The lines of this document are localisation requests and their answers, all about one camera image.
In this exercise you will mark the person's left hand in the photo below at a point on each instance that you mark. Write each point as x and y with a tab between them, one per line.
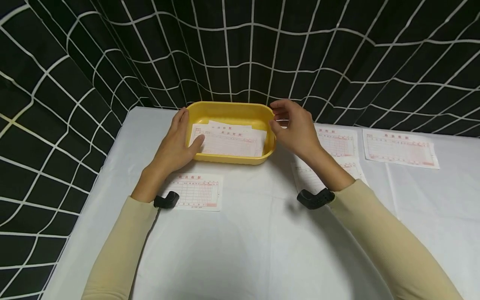
173	148

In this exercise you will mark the person's right hand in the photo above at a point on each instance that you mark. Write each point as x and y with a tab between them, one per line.
300	133

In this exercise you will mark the person's right thumb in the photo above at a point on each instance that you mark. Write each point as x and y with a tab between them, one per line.
276	131

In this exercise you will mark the person's right index finger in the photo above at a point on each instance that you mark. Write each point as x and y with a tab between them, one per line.
284	104

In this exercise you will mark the person's left thumb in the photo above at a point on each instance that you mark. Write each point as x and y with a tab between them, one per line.
197	146

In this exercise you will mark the person's right fingers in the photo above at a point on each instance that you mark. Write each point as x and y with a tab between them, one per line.
282	116

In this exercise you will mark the person's left index finger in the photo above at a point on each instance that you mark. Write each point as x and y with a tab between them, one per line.
182	118

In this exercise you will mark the yellow plastic tray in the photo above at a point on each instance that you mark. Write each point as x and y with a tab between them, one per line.
229	112

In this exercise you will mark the person's right forearm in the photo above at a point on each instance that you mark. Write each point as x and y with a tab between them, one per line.
382	241

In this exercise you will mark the person's left forearm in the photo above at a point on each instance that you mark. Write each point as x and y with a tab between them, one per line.
120	250

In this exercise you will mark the large paper form slip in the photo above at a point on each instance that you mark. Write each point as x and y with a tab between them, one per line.
232	143

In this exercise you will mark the partly hidden paper form slip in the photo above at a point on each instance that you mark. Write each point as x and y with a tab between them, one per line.
228	124

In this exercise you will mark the white red-printed paper form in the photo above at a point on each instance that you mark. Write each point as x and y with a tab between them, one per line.
305	177
399	149
339	143
198	191

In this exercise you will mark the black wrist band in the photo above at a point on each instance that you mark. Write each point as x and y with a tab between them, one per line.
315	198
167	201

